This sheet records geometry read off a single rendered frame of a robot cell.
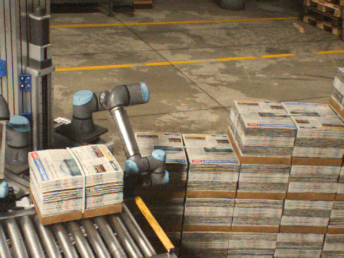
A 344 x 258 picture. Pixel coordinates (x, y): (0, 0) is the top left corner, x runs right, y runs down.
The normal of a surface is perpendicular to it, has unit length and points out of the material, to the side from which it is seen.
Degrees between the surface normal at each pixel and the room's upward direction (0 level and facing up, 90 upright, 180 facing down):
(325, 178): 89
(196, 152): 1
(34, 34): 90
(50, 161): 1
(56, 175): 2
